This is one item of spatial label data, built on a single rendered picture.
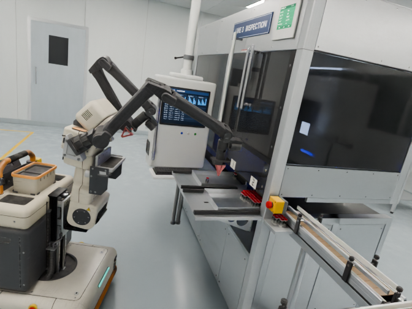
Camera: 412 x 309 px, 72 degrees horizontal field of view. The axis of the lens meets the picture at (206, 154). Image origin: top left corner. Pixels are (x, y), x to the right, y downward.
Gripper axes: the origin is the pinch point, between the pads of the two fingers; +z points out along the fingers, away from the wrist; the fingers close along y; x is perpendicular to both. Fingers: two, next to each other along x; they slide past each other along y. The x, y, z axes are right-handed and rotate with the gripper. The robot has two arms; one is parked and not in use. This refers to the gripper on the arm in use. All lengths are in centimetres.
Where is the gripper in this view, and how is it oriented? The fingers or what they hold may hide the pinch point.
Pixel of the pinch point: (217, 174)
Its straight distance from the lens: 159.3
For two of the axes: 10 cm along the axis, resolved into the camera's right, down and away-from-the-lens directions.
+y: 9.5, 0.5, 3.0
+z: -1.4, 9.5, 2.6
